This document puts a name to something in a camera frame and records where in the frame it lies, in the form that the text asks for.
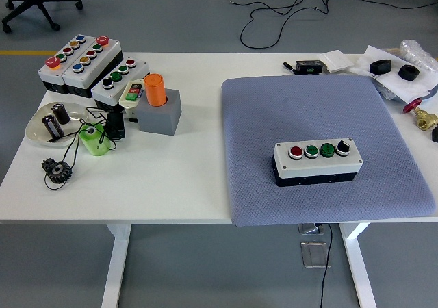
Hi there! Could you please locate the four-button control box white black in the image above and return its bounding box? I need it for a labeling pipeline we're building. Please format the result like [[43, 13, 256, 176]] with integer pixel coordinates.
[[272, 137, 363, 188], [91, 57, 151, 112]]

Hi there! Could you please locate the five-button box, emergency stop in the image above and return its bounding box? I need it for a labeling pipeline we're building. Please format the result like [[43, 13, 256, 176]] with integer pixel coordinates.
[[37, 34, 90, 95], [61, 35, 124, 99]]

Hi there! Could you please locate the white paper sheet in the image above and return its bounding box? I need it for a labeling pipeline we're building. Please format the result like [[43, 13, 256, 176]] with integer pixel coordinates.
[[348, 44, 438, 105]]

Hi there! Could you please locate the bubble wrap roll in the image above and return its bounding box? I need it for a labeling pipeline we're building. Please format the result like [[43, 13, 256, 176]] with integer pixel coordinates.
[[399, 40, 438, 73]]

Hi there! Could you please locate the black device green label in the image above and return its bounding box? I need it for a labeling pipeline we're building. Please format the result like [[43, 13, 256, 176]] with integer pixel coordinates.
[[295, 60, 325, 75]]

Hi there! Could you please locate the blue-grey textured mat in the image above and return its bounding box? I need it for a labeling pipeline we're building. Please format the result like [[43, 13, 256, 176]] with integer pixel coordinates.
[[221, 74, 435, 227]]

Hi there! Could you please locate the white table leg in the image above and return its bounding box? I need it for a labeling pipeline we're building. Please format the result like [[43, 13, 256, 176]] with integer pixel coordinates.
[[339, 222, 377, 308], [101, 224, 133, 308]]

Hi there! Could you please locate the silver floor outlet lid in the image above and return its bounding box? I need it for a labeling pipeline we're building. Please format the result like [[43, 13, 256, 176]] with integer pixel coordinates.
[[297, 222, 326, 235]]

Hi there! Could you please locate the silver floor outlet box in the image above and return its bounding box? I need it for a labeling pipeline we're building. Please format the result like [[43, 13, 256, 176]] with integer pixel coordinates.
[[300, 241, 332, 269]]

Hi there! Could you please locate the grey block with hole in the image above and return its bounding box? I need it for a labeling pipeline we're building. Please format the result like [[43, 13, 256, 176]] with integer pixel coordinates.
[[136, 88, 182, 136]]

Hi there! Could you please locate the orange cylinder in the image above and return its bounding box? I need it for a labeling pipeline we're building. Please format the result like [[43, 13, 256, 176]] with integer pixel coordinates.
[[143, 74, 168, 107]]

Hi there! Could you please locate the small black adapter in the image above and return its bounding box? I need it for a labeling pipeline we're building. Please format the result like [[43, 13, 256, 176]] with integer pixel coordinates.
[[106, 112, 127, 140]]

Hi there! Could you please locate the green plastic cylinder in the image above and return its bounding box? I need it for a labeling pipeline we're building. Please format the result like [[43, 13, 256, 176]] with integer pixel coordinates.
[[79, 122, 112, 157]]

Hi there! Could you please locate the dark brown capacitor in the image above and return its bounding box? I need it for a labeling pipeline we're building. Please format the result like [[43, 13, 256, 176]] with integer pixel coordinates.
[[51, 103, 71, 125]]

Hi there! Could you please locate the black striped capacitor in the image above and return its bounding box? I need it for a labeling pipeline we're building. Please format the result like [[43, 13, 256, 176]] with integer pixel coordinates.
[[41, 115, 65, 140]]

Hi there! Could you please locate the black metal gear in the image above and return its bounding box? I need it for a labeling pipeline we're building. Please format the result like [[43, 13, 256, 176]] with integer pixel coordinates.
[[41, 158, 75, 185]]

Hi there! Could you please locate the silver shallow dish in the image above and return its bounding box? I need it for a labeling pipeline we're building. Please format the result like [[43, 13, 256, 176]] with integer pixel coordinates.
[[25, 101, 90, 148]]

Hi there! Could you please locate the brass valve red handle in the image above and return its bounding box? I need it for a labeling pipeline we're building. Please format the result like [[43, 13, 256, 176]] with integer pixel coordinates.
[[402, 98, 438, 130]]

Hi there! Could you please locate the black rubber ring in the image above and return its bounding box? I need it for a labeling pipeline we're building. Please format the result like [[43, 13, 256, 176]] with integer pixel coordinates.
[[369, 59, 394, 75], [398, 64, 420, 81]]

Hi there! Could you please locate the white switch plate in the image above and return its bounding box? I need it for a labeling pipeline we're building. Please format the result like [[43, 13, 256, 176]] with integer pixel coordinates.
[[320, 49, 355, 73]]

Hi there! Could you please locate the black cable under table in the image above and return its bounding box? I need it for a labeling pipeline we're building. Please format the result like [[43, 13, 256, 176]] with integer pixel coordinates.
[[320, 222, 333, 308]]

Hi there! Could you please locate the black floor cable looped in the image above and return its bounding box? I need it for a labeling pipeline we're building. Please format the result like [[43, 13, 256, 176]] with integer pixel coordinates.
[[229, 0, 331, 49]]

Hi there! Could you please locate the cream two-button switch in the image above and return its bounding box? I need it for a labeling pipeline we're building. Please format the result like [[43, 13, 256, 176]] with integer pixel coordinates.
[[118, 79, 146, 124]]

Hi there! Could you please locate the thin black wire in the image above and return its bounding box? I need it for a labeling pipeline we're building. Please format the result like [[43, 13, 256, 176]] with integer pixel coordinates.
[[43, 106, 119, 191]]

